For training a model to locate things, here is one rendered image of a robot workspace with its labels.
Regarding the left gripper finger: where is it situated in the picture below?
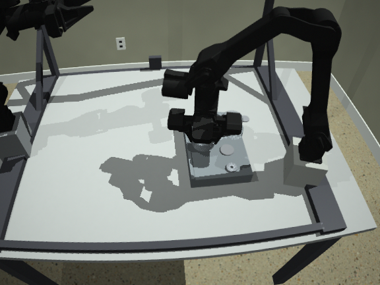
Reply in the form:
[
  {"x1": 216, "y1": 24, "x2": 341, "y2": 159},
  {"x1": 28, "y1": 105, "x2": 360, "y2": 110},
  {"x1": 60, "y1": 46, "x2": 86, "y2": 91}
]
[
  {"x1": 214, "y1": 131, "x2": 229, "y2": 144},
  {"x1": 179, "y1": 125, "x2": 192, "y2": 142}
]

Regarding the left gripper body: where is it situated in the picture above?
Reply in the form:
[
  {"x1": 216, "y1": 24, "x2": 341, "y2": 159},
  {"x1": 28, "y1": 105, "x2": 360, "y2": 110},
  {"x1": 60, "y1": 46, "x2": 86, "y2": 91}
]
[{"x1": 168, "y1": 102, "x2": 242, "y2": 135}]

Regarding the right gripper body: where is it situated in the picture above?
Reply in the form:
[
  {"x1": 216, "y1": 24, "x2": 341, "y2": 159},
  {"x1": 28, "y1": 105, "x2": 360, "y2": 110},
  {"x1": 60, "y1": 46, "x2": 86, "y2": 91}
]
[{"x1": 24, "y1": 0, "x2": 69, "y2": 38}]

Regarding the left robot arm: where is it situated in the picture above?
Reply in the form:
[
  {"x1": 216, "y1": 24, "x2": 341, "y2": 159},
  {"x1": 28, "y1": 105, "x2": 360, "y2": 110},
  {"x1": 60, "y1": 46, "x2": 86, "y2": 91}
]
[{"x1": 162, "y1": 7, "x2": 342, "y2": 164}]

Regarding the dark grey toothed gear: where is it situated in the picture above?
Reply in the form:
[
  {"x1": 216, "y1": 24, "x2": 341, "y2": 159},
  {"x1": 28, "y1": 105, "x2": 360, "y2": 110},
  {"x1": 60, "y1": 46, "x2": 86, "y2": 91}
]
[{"x1": 192, "y1": 140, "x2": 215, "y2": 152}]

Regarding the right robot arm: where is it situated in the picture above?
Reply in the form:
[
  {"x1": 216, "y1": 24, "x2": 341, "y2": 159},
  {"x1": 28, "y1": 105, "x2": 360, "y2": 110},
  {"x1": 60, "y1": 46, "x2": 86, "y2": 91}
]
[{"x1": 0, "y1": 0, "x2": 49, "y2": 133}]

